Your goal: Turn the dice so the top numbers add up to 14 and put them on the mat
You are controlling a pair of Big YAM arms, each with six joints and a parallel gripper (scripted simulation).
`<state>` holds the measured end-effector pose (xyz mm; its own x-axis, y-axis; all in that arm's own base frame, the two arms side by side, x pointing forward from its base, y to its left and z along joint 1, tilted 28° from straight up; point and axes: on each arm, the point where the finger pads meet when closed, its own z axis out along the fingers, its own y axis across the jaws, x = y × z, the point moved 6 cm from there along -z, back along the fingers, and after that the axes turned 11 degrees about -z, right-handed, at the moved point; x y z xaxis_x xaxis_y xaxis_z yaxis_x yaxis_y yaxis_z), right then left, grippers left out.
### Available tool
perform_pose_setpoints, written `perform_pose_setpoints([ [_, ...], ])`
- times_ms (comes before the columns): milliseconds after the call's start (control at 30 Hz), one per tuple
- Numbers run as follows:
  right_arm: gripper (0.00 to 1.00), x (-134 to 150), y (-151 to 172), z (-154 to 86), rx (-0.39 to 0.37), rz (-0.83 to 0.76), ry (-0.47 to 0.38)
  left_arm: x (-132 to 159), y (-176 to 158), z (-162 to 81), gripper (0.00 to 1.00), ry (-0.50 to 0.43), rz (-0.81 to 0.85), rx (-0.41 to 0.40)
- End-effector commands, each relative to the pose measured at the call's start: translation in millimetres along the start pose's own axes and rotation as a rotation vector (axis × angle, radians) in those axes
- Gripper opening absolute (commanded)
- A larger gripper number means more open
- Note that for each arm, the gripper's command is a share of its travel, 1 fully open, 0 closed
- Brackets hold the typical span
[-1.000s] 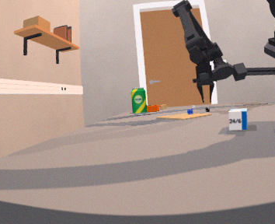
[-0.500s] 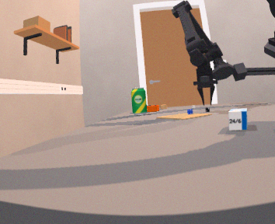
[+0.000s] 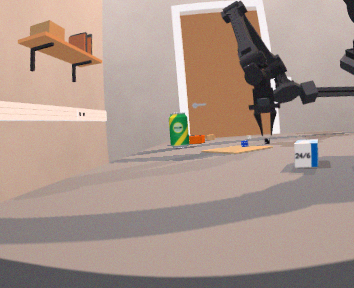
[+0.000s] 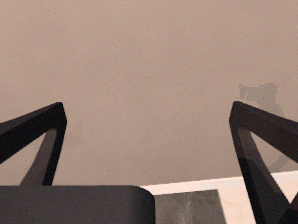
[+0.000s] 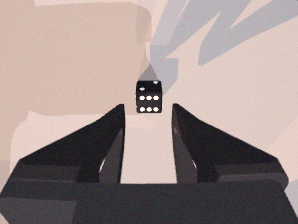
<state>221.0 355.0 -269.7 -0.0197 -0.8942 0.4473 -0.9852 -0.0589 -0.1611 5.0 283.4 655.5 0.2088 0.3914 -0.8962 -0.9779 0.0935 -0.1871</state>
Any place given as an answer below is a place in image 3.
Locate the small white and blue box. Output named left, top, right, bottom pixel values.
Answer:
left=294, top=139, right=319, bottom=168

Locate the green and yellow can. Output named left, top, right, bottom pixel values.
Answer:
left=169, top=112, right=189, bottom=148

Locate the orange digital multimeter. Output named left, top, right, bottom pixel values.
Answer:
left=189, top=135, right=205, bottom=144

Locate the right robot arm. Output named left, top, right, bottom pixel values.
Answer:
left=221, top=1, right=292, bottom=106

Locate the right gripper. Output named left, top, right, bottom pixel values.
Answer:
left=249, top=103, right=280, bottom=136

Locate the orange flat mat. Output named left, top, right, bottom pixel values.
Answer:
left=202, top=145, right=273, bottom=154

